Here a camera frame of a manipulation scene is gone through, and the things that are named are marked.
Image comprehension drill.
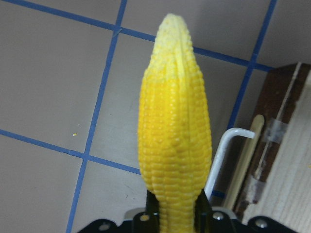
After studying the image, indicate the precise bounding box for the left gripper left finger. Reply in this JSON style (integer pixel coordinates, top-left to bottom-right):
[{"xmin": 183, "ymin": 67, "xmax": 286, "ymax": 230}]
[{"xmin": 132, "ymin": 190, "xmax": 160, "ymax": 233}]

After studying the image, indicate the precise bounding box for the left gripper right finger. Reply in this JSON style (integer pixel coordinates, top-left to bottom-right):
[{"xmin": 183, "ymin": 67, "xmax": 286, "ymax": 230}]
[{"xmin": 194, "ymin": 189, "xmax": 235, "ymax": 233}]

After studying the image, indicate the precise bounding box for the light wood drawer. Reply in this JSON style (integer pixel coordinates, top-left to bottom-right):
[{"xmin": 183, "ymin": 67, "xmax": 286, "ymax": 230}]
[{"xmin": 234, "ymin": 62, "xmax": 311, "ymax": 220}]

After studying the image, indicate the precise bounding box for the yellow corn cob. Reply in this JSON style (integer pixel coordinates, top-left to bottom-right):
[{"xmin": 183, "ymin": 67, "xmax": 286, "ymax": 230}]
[{"xmin": 138, "ymin": 14, "xmax": 212, "ymax": 233}]

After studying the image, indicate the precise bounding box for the silver drawer handle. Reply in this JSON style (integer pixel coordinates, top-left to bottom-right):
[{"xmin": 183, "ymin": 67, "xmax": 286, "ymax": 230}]
[{"xmin": 205, "ymin": 128, "xmax": 257, "ymax": 198}]

